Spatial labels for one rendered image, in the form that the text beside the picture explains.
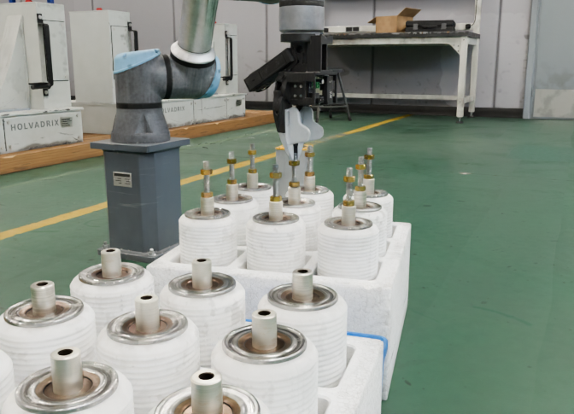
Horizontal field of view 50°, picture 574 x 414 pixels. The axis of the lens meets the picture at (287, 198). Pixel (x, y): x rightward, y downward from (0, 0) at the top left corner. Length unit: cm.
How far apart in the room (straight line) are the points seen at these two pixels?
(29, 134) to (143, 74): 175
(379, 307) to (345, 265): 8
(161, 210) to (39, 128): 179
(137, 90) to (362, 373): 109
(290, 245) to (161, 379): 43
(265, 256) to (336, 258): 11
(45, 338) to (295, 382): 24
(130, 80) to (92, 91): 234
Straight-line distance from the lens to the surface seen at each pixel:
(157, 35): 766
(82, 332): 65
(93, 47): 391
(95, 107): 392
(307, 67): 104
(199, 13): 156
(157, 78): 161
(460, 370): 109
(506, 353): 117
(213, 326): 68
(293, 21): 103
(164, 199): 162
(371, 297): 91
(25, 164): 318
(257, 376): 53
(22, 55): 350
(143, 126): 160
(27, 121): 328
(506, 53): 618
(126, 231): 164
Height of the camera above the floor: 50
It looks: 12 degrees down
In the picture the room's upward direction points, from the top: straight up
